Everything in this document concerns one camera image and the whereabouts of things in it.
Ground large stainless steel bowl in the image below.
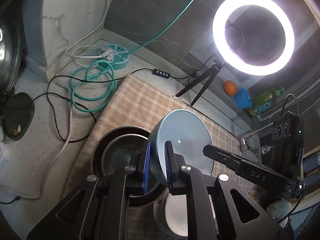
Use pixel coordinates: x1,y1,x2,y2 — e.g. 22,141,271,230
91,126,166,207

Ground light blue ceramic bowl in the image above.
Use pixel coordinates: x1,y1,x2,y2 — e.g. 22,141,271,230
148,109,214,185

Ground red steel bowl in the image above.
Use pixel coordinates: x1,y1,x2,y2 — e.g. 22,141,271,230
101,134,148,176

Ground white leaf pattern plate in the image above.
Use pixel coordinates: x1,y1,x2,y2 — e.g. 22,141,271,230
153,189,188,238

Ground right gloved hand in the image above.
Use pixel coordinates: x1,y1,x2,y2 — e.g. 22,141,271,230
248,185,292,221

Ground chrome faucet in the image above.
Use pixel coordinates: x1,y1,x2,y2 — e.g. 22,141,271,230
236,123,272,152

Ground blue plastic cup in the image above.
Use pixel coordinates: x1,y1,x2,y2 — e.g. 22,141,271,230
233,88,253,109

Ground green dish soap bottle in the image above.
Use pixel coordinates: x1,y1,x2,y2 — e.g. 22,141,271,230
246,87,285,118

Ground orange fruit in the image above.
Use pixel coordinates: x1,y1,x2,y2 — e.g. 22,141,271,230
223,80,238,96

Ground black tripod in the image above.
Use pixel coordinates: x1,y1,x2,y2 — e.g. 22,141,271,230
175,60,224,106

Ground white charger plugs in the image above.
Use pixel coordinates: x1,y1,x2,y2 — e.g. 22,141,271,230
0,129,10,171

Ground plaid table cloth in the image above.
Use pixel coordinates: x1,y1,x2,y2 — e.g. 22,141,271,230
62,74,262,240

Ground inline light remote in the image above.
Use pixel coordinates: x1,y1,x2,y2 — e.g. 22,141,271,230
152,68,170,79

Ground dark green dish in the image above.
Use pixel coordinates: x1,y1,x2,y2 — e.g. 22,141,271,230
1,92,35,141

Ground teal power strip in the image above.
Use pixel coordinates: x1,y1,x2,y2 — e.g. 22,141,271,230
99,43,130,70

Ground steel pot lid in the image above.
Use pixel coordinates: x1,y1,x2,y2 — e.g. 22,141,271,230
0,6,24,93

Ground ring light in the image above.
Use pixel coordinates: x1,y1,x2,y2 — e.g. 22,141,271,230
212,0,295,76

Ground white power cable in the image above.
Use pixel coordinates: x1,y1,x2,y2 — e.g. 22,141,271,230
0,0,113,201

